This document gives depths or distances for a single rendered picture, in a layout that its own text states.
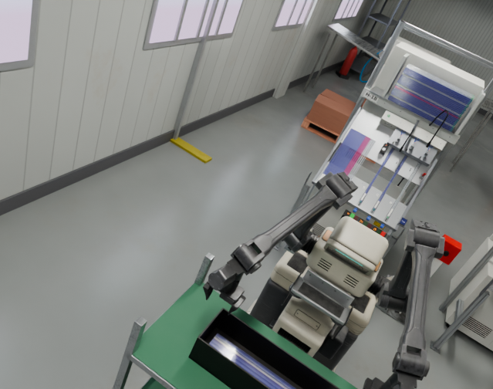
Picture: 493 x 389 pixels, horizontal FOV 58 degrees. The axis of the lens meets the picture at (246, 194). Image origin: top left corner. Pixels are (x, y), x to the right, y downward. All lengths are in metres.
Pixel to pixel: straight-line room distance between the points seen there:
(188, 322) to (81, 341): 1.15
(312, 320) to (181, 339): 0.67
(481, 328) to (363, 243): 2.44
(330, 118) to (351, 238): 4.37
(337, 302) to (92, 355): 1.41
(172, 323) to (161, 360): 0.16
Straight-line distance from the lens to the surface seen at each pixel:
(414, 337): 1.37
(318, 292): 1.94
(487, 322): 4.07
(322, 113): 6.05
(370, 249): 1.78
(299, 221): 1.39
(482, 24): 11.72
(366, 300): 2.45
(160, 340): 1.64
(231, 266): 1.34
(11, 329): 2.79
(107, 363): 2.70
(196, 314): 1.74
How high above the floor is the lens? 2.25
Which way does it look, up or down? 32 degrees down
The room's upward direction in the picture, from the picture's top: 23 degrees clockwise
